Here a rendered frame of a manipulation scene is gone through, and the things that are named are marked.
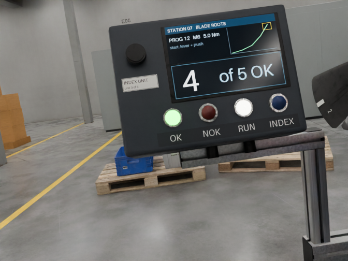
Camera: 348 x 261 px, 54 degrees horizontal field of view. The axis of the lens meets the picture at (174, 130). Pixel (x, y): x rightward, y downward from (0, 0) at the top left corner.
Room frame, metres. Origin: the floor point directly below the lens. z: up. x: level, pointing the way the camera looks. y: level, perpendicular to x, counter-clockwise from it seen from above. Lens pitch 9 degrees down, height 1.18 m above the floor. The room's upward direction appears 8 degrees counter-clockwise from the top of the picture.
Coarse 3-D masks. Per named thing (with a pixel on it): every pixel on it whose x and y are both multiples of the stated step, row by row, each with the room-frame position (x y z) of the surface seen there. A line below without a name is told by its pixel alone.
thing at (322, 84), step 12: (324, 72) 1.26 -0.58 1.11; (336, 72) 1.21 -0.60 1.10; (312, 84) 1.30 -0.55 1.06; (324, 84) 1.24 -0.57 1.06; (336, 84) 1.20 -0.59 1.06; (324, 96) 1.24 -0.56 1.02; (336, 96) 1.19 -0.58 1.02; (324, 108) 1.23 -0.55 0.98; (336, 108) 1.19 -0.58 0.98; (336, 120) 1.18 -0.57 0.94
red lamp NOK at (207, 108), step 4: (204, 104) 0.47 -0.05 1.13; (208, 104) 0.47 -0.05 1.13; (200, 108) 0.47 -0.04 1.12; (204, 108) 0.47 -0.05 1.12; (208, 108) 0.46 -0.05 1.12; (212, 108) 0.47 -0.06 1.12; (200, 112) 0.47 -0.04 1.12; (204, 112) 0.46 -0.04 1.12; (208, 112) 0.46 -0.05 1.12; (212, 112) 0.46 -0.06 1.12; (216, 112) 0.47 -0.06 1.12; (200, 116) 0.47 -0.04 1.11; (204, 116) 0.46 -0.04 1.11; (208, 116) 0.46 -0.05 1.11; (212, 116) 0.46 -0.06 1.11; (216, 116) 0.47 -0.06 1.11; (204, 120) 0.47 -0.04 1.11; (208, 120) 0.47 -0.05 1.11; (212, 120) 0.47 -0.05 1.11
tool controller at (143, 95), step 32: (128, 32) 0.50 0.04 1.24; (160, 32) 0.50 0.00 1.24; (192, 32) 0.50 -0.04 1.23; (224, 32) 0.50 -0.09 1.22; (256, 32) 0.50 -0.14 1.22; (288, 32) 0.50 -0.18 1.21; (128, 64) 0.49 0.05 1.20; (160, 64) 0.49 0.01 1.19; (224, 64) 0.49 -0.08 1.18; (256, 64) 0.49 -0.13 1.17; (288, 64) 0.49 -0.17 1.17; (128, 96) 0.48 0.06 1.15; (160, 96) 0.48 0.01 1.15; (224, 96) 0.48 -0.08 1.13; (256, 96) 0.48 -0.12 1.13; (288, 96) 0.48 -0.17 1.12; (128, 128) 0.46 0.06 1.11; (160, 128) 0.46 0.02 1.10; (192, 128) 0.46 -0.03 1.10; (224, 128) 0.47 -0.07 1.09; (256, 128) 0.47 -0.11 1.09; (288, 128) 0.47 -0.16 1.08
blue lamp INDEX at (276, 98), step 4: (272, 96) 0.48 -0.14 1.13; (276, 96) 0.47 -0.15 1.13; (280, 96) 0.47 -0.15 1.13; (284, 96) 0.48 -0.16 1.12; (272, 100) 0.47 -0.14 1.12; (276, 100) 0.47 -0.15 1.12; (280, 100) 0.47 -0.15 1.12; (284, 100) 0.47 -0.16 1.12; (272, 104) 0.47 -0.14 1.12; (276, 104) 0.47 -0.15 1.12; (280, 104) 0.47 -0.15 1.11; (284, 104) 0.47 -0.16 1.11; (272, 108) 0.47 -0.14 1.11; (276, 108) 0.47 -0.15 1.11; (280, 108) 0.47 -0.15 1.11; (284, 108) 0.47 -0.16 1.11
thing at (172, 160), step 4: (164, 156) 3.68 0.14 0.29; (168, 156) 3.67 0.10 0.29; (172, 156) 3.68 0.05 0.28; (176, 156) 3.68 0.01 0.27; (164, 160) 3.68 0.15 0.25; (168, 160) 3.68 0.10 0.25; (172, 160) 3.68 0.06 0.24; (176, 160) 3.68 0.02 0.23; (168, 164) 3.69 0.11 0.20; (172, 164) 3.69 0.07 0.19; (176, 164) 3.69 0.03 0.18; (168, 168) 3.69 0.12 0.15
